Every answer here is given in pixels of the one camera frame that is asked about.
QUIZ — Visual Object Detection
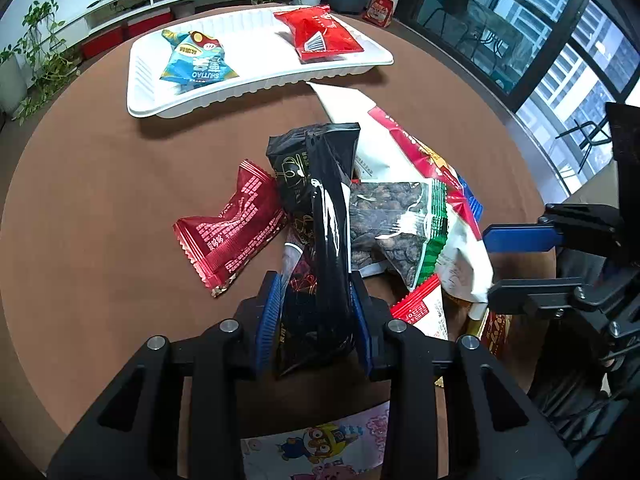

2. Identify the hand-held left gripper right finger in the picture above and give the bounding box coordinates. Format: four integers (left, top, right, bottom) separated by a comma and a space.
350, 270, 578, 480

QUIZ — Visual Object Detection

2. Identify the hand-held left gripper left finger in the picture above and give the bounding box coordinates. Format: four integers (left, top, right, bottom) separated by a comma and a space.
47, 270, 283, 480

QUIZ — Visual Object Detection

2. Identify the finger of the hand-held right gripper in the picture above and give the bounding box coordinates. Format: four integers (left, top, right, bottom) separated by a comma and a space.
482, 203, 623, 261
487, 277, 618, 317

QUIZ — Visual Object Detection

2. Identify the orange snack packet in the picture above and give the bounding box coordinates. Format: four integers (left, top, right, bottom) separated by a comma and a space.
467, 305, 511, 361

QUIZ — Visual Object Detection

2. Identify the black snack packet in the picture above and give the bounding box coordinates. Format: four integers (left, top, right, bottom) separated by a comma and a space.
265, 122, 362, 378

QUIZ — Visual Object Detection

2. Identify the clear nut packet green edge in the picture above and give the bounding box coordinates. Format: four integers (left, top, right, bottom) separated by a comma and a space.
348, 178, 448, 293

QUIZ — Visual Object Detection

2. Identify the pink cartoon snack packet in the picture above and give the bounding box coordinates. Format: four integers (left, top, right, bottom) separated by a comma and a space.
240, 400, 391, 480

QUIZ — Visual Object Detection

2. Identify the large white red snack bag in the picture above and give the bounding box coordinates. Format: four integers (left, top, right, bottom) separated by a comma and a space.
306, 81, 496, 306

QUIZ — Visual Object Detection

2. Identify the white plastic tray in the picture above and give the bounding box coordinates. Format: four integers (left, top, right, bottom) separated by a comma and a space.
126, 4, 394, 120

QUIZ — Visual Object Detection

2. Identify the small red white packet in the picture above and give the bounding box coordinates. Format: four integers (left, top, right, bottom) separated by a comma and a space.
390, 280, 448, 343

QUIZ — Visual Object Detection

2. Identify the dark red snack packet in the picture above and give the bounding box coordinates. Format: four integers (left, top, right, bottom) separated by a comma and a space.
173, 159, 289, 299

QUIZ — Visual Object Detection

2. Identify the black balcony chair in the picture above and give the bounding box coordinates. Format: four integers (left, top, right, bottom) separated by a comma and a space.
425, 0, 501, 56
555, 110, 613, 171

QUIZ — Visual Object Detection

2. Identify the glass sliding door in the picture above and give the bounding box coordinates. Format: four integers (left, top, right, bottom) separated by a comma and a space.
400, 0, 640, 196

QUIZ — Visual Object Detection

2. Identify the light blue snack packet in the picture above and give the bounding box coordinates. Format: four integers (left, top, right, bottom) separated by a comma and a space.
160, 29, 240, 86

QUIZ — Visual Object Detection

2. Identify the red bag on floor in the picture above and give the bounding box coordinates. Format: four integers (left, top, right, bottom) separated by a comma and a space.
362, 0, 397, 28

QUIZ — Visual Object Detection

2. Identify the bright red snack packet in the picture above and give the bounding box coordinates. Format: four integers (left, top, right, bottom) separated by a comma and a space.
273, 5, 365, 63

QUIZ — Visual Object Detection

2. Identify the red storage box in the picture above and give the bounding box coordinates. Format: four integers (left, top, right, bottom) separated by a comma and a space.
126, 7, 173, 38

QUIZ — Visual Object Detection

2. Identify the trailing green plant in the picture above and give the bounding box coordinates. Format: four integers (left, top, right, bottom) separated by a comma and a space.
0, 0, 83, 126

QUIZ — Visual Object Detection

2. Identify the round white planter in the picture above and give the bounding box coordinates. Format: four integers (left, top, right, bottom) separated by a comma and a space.
0, 55, 28, 116

